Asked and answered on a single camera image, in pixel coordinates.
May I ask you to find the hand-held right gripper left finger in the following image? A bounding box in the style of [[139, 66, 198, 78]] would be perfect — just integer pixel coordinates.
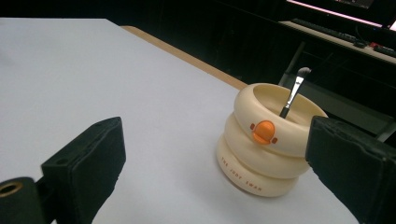
[[41, 116, 127, 224]]

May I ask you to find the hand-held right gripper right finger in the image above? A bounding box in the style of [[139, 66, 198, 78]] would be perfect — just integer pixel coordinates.
[[305, 115, 396, 224]]

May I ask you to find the cream ringed brush holder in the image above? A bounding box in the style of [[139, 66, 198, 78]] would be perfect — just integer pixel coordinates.
[[216, 82, 329, 198]]

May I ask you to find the black makeup brush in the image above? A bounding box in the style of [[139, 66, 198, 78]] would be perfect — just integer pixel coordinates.
[[278, 66, 312, 119]]

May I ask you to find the black keyboard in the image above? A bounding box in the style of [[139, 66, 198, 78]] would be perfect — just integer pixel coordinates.
[[373, 44, 396, 59], [290, 18, 360, 45]]

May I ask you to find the wooden desk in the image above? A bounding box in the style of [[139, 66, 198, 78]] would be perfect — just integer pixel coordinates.
[[278, 20, 396, 65]]

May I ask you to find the computer monitor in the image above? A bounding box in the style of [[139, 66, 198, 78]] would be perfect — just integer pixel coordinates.
[[285, 0, 396, 32]]

